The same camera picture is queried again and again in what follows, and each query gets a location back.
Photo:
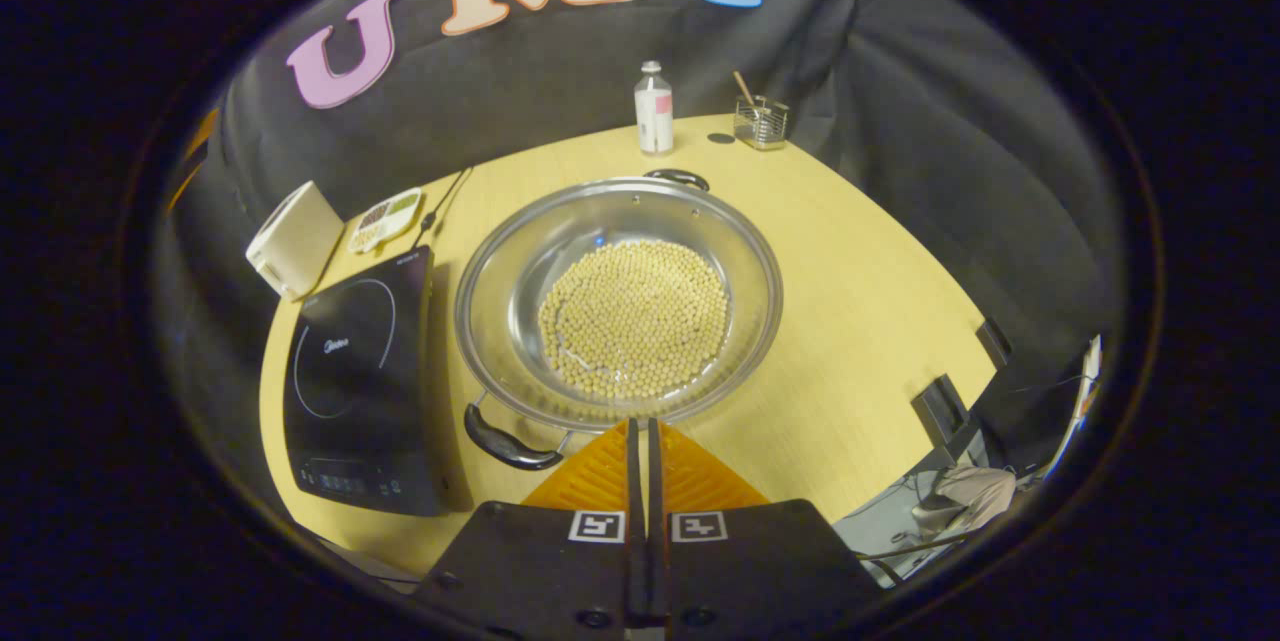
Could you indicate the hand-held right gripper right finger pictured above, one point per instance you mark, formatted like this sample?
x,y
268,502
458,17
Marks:
x,y
665,581

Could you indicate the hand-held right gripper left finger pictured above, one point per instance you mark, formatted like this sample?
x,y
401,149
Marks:
x,y
632,581

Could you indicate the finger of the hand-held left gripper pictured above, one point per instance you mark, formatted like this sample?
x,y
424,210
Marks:
x,y
200,136

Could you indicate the black induction cooktop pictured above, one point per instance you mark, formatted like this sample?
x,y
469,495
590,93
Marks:
x,y
360,401

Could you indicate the white toaster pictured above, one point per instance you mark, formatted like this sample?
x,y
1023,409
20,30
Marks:
x,y
295,241

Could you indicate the white divided bean tray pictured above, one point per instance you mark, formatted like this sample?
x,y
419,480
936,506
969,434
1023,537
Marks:
x,y
385,219

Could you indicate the pile of soybeans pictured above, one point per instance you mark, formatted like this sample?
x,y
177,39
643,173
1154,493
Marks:
x,y
635,321

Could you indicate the black table clamp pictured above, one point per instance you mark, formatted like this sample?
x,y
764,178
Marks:
x,y
993,341
945,411

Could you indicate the white plastic bottle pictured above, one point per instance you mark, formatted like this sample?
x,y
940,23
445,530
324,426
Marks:
x,y
655,116

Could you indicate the wooden chopstick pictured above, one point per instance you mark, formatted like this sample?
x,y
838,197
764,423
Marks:
x,y
742,86

